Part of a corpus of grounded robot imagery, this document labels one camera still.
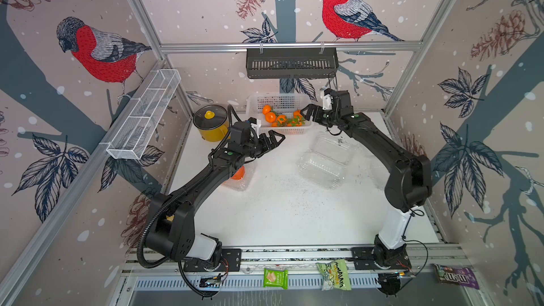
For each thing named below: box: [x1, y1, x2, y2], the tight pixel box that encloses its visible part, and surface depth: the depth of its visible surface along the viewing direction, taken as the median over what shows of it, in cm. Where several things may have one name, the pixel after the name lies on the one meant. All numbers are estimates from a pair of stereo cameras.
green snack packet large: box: [315, 259, 353, 291], surface depth 71 cm
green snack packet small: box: [263, 267, 289, 290], surface depth 71 cm
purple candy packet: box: [433, 263, 480, 290], surface depth 71 cm
